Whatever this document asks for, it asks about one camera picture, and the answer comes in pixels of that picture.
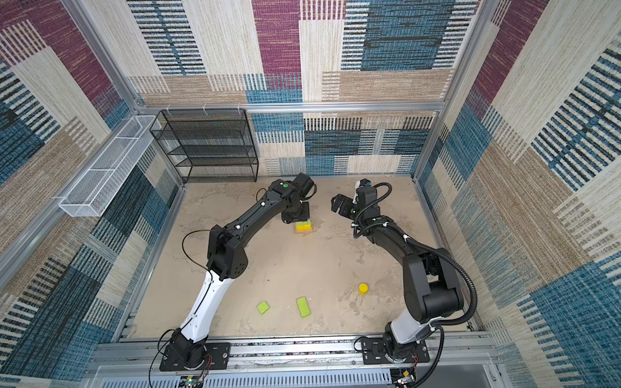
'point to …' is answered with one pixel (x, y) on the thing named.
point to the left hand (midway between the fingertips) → (305, 215)
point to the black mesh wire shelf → (208, 145)
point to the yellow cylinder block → (363, 288)
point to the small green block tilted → (263, 307)
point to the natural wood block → (303, 232)
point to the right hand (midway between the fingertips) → (341, 205)
